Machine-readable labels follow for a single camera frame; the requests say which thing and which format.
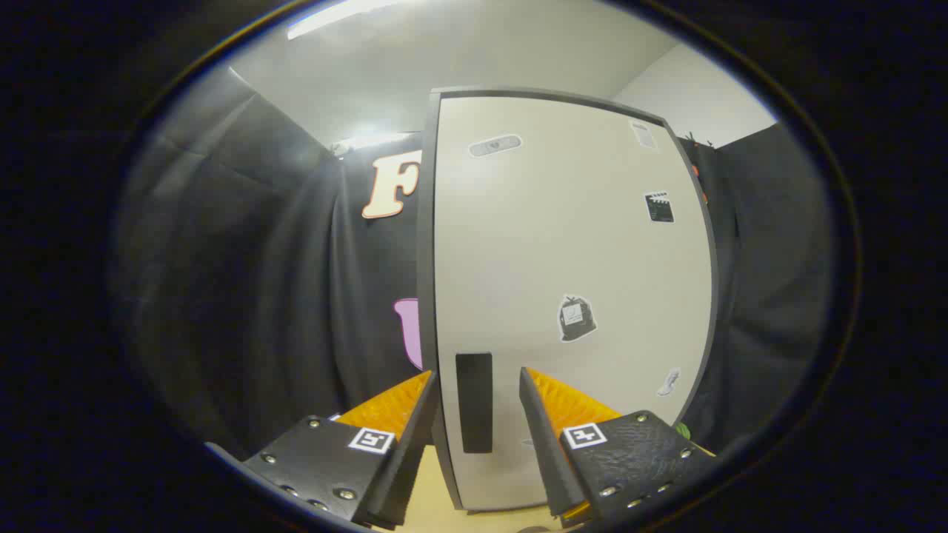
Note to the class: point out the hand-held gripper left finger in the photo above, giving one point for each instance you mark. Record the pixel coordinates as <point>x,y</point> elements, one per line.
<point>416,437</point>

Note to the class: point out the black backdrop cloth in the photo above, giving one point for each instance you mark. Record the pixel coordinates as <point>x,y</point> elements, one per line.
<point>244,296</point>

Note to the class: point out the watermelon slice toy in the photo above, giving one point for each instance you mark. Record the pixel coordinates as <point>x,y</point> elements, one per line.
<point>681,430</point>

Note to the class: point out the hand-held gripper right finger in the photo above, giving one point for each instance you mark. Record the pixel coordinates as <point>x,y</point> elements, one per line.
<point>539,437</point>

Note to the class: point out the grey shoe cabinet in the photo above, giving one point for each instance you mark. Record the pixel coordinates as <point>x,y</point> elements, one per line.
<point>427,259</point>

